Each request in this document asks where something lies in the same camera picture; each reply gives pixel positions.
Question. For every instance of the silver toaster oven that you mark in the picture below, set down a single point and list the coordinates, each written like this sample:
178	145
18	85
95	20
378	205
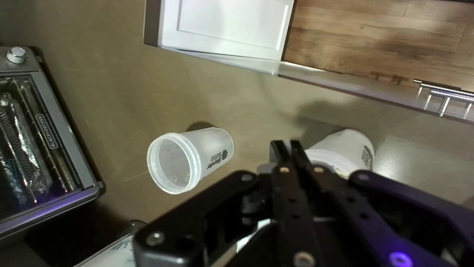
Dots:
43	167

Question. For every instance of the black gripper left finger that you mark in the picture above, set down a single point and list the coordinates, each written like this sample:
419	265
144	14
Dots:
268	208

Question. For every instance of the white cabinet door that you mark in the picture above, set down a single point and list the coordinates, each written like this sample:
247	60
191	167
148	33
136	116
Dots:
245	33

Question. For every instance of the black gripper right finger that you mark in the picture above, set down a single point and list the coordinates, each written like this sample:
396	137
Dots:
390	223

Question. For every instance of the steel drawer handle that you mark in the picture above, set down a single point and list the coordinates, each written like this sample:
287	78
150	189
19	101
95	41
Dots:
444	96

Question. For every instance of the tall clear shaker cup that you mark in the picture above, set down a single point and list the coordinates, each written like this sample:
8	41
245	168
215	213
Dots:
179	161

